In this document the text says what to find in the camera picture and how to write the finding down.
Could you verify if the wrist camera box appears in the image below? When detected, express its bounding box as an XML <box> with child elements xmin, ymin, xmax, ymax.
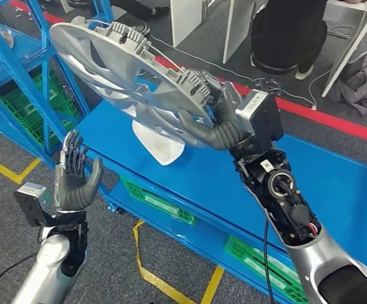
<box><xmin>14</xmin><ymin>182</ymin><xmax>53</xmax><ymax>227</ymax></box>
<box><xmin>235</xmin><ymin>89</ymin><xmax>285</xmax><ymax>154</ymax></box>

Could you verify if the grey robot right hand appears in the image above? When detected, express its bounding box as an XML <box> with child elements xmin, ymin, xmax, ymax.
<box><xmin>178</xmin><ymin>82</ymin><xmax>245</xmax><ymax>152</ymax></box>

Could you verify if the grey bag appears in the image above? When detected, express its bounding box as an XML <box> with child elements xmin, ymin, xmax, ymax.
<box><xmin>327</xmin><ymin>52</ymin><xmax>367</xmax><ymax>116</ymax></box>

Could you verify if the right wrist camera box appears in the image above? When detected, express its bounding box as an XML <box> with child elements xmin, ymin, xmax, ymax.
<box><xmin>235</xmin><ymin>89</ymin><xmax>285</xmax><ymax>154</ymax></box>

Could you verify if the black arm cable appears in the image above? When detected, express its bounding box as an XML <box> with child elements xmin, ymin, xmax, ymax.
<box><xmin>0</xmin><ymin>251</ymin><xmax>39</xmax><ymax>301</ymax></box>
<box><xmin>263</xmin><ymin>220</ymin><xmax>276</xmax><ymax>304</ymax></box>

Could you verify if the green plastic crate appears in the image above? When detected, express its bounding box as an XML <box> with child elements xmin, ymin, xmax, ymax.
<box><xmin>224</xmin><ymin>234</ymin><xmax>309</xmax><ymax>304</ymax></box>
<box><xmin>120</xmin><ymin>176</ymin><xmax>199</xmax><ymax>227</ymax></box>
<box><xmin>0</xmin><ymin>66</ymin><xmax>82</xmax><ymax>149</ymax></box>

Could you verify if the blue metal shelf rack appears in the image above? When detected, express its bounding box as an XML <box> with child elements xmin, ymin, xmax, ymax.
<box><xmin>74</xmin><ymin>98</ymin><xmax>367</xmax><ymax>304</ymax></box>
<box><xmin>0</xmin><ymin>0</ymin><xmax>115</xmax><ymax>168</ymax></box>

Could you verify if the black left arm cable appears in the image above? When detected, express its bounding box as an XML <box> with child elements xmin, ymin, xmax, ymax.
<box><xmin>0</xmin><ymin>251</ymin><xmax>39</xmax><ymax>301</ymax></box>

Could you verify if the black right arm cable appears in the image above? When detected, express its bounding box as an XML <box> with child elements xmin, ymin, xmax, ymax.
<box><xmin>263</xmin><ymin>220</ymin><xmax>276</xmax><ymax>304</ymax></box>

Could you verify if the person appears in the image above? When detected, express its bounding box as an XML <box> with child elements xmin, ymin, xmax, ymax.
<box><xmin>112</xmin><ymin>0</ymin><xmax>171</xmax><ymax>20</ymax></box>
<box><xmin>250</xmin><ymin>0</ymin><xmax>328</xmax><ymax>80</ymax></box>

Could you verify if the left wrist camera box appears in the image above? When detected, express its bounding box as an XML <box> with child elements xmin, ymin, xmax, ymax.
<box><xmin>14</xmin><ymin>182</ymin><xmax>53</xmax><ymax>227</ymax></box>

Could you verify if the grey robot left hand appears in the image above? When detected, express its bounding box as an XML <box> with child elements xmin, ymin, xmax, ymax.
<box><xmin>54</xmin><ymin>130</ymin><xmax>104</xmax><ymax>213</ymax></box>

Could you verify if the white plastic cover part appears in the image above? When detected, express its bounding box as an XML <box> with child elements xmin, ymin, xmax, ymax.
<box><xmin>131</xmin><ymin>119</ymin><xmax>186</xmax><ymax>167</ymax></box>

